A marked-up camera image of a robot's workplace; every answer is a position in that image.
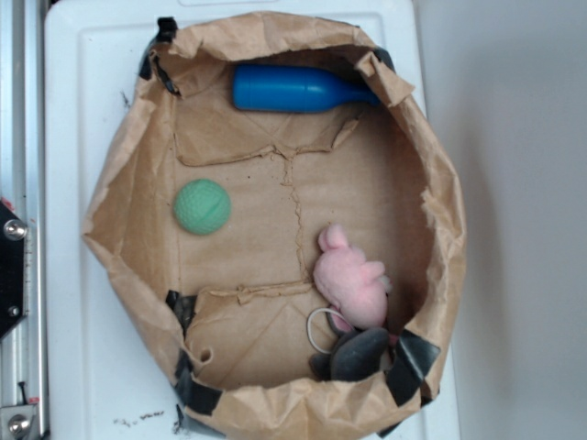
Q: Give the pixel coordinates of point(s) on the green textured ball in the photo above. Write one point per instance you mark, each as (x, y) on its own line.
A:
(201, 207)

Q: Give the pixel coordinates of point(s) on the brown paper bag tray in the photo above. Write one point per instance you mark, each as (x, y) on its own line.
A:
(224, 315)

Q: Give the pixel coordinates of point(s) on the pink plush toy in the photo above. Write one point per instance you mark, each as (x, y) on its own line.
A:
(357, 287)

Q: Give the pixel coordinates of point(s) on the blue plastic bowling pin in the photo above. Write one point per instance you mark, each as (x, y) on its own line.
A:
(294, 89)

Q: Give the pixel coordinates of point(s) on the grey plush mouse toy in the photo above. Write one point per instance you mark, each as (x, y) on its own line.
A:
(357, 354)

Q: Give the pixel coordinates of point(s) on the white plastic board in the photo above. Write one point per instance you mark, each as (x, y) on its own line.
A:
(104, 382)

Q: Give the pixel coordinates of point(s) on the black bracket with bolt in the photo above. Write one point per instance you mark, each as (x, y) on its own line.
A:
(13, 245)

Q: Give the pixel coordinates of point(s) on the aluminium frame rail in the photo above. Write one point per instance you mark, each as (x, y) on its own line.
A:
(24, 366)

